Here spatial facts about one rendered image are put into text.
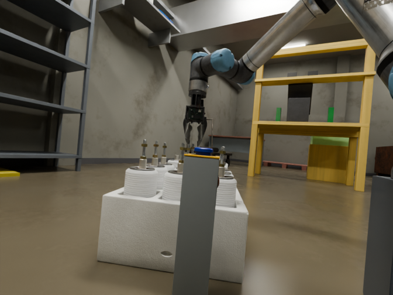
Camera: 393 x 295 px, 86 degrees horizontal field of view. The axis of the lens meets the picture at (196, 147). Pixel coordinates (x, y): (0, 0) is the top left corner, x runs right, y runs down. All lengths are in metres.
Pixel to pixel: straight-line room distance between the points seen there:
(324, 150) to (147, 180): 3.46
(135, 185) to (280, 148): 7.12
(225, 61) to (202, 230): 0.56
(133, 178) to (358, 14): 0.62
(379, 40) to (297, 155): 7.08
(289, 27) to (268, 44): 0.08
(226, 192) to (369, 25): 0.45
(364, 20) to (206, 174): 0.41
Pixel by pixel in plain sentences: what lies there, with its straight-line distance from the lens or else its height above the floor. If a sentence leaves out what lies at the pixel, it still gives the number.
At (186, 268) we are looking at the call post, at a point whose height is 0.09.
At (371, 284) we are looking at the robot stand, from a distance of 0.69.
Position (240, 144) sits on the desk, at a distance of 5.39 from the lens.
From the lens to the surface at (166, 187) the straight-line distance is 0.60.
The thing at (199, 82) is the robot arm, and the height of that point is 0.58.
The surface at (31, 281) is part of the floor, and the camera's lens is 0.66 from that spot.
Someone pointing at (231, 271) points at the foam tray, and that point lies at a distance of 0.62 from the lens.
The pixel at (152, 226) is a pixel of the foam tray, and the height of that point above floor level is 0.11.
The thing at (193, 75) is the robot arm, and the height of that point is 0.61.
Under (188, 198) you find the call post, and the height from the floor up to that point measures 0.23.
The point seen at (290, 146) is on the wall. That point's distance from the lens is 7.57.
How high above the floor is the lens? 0.33
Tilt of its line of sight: level
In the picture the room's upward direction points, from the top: 5 degrees clockwise
